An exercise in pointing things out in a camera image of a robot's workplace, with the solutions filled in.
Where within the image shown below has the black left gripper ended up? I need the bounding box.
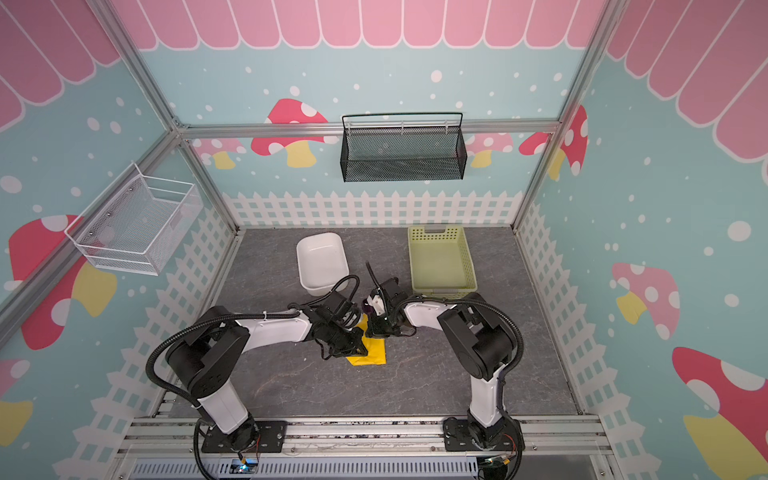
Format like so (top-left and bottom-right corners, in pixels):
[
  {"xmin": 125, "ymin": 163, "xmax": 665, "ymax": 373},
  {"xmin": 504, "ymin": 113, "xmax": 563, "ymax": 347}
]
[{"xmin": 323, "ymin": 320, "xmax": 369, "ymax": 358}]

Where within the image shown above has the yellow paper napkin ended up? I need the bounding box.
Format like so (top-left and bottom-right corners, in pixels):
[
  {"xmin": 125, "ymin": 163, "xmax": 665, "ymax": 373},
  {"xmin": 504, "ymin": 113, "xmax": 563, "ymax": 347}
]
[{"xmin": 347, "ymin": 314, "xmax": 386, "ymax": 366}]

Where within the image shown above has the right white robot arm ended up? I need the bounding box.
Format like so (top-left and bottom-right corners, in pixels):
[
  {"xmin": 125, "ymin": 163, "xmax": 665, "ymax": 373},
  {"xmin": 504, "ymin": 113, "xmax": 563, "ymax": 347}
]
[{"xmin": 363, "ymin": 279, "xmax": 525, "ymax": 452}]

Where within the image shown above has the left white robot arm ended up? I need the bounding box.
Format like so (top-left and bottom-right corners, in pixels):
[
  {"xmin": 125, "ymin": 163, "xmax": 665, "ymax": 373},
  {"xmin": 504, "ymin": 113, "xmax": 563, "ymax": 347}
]
[{"xmin": 159, "ymin": 293, "xmax": 368, "ymax": 436}]

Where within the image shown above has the green perforated plastic basket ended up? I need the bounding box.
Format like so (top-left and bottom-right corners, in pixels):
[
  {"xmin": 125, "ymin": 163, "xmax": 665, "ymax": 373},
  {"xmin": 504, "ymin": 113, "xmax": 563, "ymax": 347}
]
[{"xmin": 408, "ymin": 224, "xmax": 477, "ymax": 299}]

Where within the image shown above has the white plastic tub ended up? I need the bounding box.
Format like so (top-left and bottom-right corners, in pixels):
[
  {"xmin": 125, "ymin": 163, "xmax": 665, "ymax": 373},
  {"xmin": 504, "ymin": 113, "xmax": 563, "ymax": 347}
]
[{"xmin": 296, "ymin": 232, "xmax": 349, "ymax": 297}]

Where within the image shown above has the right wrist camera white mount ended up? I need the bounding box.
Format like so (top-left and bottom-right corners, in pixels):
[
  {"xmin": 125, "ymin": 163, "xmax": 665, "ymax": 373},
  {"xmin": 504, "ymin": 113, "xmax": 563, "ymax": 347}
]
[{"xmin": 367, "ymin": 290, "xmax": 387, "ymax": 316}]

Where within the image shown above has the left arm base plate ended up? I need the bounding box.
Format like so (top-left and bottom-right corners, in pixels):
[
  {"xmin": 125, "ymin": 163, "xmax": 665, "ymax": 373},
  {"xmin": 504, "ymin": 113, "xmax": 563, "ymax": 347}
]
[{"xmin": 202, "ymin": 419, "xmax": 288, "ymax": 454}]

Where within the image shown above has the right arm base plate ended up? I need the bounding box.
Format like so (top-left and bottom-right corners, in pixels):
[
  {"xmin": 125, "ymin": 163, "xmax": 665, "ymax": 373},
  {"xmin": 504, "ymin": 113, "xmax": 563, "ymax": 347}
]
[{"xmin": 442, "ymin": 416, "xmax": 526, "ymax": 452}]

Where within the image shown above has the black mesh wall basket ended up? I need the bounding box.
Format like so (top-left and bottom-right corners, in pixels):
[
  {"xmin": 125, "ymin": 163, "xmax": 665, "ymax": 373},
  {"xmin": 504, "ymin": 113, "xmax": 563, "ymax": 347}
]
[{"xmin": 340, "ymin": 112, "xmax": 468, "ymax": 182}]

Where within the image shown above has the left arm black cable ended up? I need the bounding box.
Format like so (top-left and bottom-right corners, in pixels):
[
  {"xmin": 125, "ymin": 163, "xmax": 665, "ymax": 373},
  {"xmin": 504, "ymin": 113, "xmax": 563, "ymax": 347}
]
[{"xmin": 145, "ymin": 274, "xmax": 362, "ymax": 480}]

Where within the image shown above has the white wire wall basket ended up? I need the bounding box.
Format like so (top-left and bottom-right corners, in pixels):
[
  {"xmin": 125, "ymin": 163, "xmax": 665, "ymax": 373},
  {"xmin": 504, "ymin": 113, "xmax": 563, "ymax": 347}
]
[{"xmin": 65, "ymin": 164, "xmax": 203, "ymax": 276}]

